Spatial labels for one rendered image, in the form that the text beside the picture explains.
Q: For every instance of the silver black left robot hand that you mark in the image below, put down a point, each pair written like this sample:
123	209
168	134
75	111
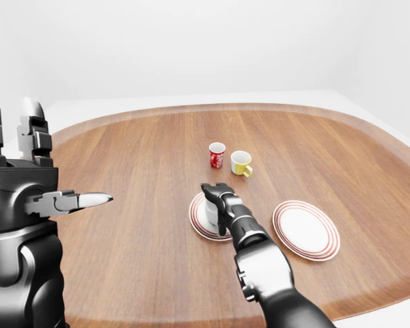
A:
17	184

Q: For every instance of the white and yellow mug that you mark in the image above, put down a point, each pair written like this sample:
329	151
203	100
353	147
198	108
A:
240	164

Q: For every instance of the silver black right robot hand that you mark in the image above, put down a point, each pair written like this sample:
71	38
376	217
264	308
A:
237	213

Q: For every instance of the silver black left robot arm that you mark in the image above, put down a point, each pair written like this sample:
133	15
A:
24	280

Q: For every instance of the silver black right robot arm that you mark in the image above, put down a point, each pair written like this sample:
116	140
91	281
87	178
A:
276	283

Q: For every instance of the white plate with red rings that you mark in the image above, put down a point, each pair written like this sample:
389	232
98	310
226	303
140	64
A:
200	222
305	230

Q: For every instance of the red printed mug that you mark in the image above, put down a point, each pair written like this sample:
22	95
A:
217	159

